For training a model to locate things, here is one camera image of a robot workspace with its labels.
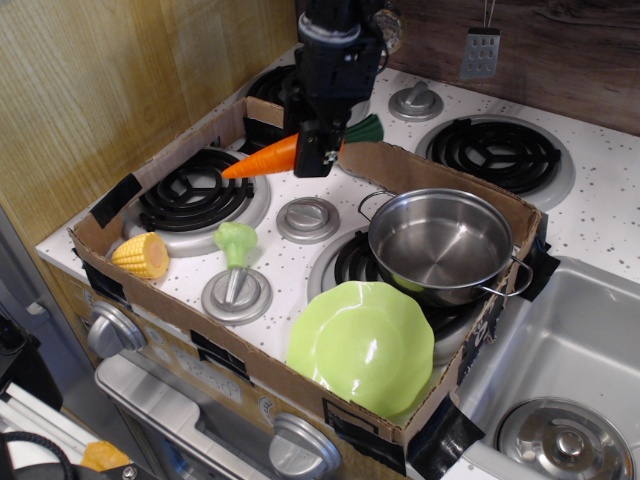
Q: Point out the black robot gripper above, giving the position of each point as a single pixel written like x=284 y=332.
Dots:
x=334 y=72

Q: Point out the orange toy carrot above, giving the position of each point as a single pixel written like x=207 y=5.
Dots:
x=280 y=156

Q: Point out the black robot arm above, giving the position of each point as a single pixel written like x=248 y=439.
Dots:
x=339 y=16

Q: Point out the light green plastic plate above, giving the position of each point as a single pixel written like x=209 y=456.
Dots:
x=366 y=342

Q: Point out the back left black burner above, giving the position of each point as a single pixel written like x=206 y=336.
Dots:
x=270 y=86

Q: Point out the silver stovetop knob centre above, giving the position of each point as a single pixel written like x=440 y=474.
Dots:
x=308 y=220

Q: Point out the silver stovetop knob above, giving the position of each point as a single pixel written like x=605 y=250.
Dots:
x=308 y=220
x=416 y=104
x=237 y=296

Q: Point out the silver stovetop knob back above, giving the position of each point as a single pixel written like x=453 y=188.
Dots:
x=416 y=104

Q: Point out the front left black burner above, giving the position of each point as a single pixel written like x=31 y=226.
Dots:
x=195 y=195

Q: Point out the green toy broccoli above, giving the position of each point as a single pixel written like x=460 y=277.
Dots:
x=236 y=240

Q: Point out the hanging metal strainer ladle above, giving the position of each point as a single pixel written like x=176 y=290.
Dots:
x=389 y=22

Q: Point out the silver stovetop knob front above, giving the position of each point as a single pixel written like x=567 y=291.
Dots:
x=237 y=296

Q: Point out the stainless steel pot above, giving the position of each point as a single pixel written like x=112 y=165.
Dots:
x=446 y=248

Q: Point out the hanging metal spatula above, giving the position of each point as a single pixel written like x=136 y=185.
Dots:
x=481 y=50

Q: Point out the yellow toy corn cob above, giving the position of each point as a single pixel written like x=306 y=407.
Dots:
x=144 y=256

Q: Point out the back right black burner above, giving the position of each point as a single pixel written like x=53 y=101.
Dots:
x=514 y=157

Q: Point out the brown cardboard fence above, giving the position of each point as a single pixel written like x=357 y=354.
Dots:
x=244 y=367

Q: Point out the silver oven knob left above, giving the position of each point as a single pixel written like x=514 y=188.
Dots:
x=112 y=331

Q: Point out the silver oven knob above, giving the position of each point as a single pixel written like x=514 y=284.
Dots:
x=112 y=331
x=300 y=451

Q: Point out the silver oven knob right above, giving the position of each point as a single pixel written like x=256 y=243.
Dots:
x=300 y=451

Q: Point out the silver sink basin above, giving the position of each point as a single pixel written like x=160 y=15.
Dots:
x=578 y=339

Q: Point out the orange object bottom left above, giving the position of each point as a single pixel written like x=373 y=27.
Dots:
x=102 y=455

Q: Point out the silver sink drain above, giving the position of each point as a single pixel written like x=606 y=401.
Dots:
x=562 y=439

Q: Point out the silver oven door handle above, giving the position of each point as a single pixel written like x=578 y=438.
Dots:
x=171 y=414

